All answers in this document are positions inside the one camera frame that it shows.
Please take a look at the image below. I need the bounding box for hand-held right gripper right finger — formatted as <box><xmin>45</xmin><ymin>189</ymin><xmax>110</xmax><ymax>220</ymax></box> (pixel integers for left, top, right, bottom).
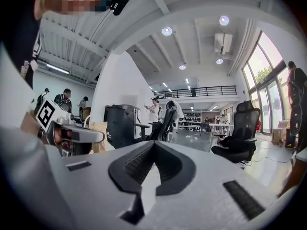
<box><xmin>153</xmin><ymin>140</ymin><xmax>297</xmax><ymax>230</ymax></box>

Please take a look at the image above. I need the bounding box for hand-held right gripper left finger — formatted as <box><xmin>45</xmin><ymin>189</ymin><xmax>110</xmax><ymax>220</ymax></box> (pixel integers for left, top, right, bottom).
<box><xmin>47</xmin><ymin>140</ymin><xmax>154</xmax><ymax>230</ymax></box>

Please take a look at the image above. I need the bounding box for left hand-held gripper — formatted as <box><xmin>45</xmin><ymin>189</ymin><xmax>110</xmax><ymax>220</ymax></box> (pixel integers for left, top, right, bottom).
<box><xmin>35</xmin><ymin>99</ymin><xmax>106</xmax><ymax>158</ymax></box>

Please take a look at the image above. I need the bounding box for brown cardboard box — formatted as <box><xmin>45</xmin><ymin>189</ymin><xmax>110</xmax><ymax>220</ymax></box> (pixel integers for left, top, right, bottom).
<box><xmin>90</xmin><ymin>121</ymin><xmax>109</xmax><ymax>153</ymax></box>

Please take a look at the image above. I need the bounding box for person's left forearm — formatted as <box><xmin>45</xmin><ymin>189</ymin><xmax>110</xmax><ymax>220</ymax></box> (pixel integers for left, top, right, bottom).
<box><xmin>20</xmin><ymin>113</ymin><xmax>41</xmax><ymax>138</ymax></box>

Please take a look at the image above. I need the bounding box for person's left hand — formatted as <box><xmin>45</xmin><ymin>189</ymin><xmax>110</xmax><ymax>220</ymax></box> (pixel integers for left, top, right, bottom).
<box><xmin>54</xmin><ymin>128</ymin><xmax>70</xmax><ymax>150</ymax></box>

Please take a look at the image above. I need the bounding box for black bin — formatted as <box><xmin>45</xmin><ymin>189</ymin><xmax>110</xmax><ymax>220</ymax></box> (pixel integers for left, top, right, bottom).
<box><xmin>104</xmin><ymin>104</ymin><xmax>142</xmax><ymax>150</ymax></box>

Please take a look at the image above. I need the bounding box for black bag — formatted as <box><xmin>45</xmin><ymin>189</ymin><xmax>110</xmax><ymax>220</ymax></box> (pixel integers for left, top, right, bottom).
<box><xmin>217</xmin><ymin>135</ymin><xmax>251</xmax><ymax>153</ymax></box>

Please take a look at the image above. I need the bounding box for long tube ceiling light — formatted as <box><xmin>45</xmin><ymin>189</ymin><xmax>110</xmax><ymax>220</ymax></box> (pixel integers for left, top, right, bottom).
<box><xmin>45</xmin><ymin>63</ymin><xmax>70</xmax><ymax>75</ymax></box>

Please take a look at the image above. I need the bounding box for white table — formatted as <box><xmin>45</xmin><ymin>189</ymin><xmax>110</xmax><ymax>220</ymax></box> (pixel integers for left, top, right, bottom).
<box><xmin>208</xmin><ymin>123</ymin><xmax>235</xmax><ymax>152</ymax></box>

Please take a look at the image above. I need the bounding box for black mesh office chair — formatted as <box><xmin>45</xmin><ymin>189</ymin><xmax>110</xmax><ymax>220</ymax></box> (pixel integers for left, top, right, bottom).
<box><xmin>211</xmin><ymin>100</ymin><xmax>261</xmax><ymax>164</ymax></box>
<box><xmin>133</xmin><ymin>99</ymin><xmax>179</xmax><ymax>143</ymax></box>

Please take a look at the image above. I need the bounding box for storage shelving unit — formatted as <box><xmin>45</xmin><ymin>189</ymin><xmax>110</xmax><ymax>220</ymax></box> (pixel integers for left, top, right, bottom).
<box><xmin>177</xmin><ymin>111</ymin><xmax>202</xmax><ymax>131</ymax></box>

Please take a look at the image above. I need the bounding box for pale cloth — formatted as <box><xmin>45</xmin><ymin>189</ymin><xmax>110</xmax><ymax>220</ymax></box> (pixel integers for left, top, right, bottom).
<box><xmin>159</xmin><ymin>99</ymin><xmax>185</xmax><ymax>127</ymax></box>

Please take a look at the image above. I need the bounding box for black mezzanine railing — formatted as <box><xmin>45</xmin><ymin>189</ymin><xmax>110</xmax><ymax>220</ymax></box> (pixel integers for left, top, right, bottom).
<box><xmin>153</xmin><ymin>85</ymin><xmax>238</xmax><ymax>99</ymax></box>

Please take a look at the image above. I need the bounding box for person's black printed shirt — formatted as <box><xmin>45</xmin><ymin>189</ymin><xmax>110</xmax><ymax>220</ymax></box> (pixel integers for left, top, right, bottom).
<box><xmin>0</xmin><ymin>6</ymin><xmax>44</xmax><ymax>91</ymax></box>

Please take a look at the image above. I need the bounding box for large glass window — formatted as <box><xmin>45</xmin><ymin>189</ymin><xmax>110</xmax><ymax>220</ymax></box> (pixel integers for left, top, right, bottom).
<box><xmin>241</xmin><ymin>31</ymin><xmax>292</xmax><ymax>135</ymax></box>

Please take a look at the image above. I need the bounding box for white air conditioner unit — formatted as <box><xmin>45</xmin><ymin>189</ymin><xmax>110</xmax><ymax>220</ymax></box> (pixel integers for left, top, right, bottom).
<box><xmin>214</xmin><ymin>32</ymin><xmax>233</xmax><ymax>56</ymax></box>

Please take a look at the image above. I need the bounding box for black head-mounted camera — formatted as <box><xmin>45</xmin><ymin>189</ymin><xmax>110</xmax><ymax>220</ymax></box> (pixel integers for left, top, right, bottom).
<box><xmin>109</xmin><ymin>0</ymin><xmax>131</xmax><ymax>16</ymax></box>

